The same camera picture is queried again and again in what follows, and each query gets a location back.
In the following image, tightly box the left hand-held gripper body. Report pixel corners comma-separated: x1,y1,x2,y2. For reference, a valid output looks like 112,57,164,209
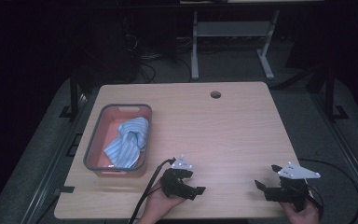
159,154,198,201

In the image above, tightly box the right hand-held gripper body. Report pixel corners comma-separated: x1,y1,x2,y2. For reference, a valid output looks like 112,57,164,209
264,161,322,213

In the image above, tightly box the person's left hand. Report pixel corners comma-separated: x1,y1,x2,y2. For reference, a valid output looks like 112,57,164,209
135,179,187,224

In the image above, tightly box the person's right hand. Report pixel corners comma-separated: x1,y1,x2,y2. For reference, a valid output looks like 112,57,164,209
280,197,322,224

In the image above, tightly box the blue striped cloth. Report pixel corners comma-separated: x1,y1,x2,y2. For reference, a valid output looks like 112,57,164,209
103,116,150,169

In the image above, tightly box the pink basket with grey rim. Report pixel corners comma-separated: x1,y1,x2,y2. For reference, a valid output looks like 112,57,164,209
82,103,154,179

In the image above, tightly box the grey metal stand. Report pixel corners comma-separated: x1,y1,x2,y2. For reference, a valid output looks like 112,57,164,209
190,8,282,82

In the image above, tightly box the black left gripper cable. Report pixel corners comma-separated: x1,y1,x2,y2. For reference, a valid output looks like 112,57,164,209
128,157,177,224

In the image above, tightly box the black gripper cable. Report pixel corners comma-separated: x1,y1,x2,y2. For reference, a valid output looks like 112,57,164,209
128,157,177,224
297,158,358,224

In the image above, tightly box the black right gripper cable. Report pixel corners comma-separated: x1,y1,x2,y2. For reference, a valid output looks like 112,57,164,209
297,158,358,224

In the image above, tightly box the black metal post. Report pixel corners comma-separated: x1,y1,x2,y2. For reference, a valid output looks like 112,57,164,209
58,73,90,119
322,64,351,123

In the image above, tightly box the tangle of black floor cables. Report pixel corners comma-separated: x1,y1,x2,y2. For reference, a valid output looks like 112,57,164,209
123,18,194,85

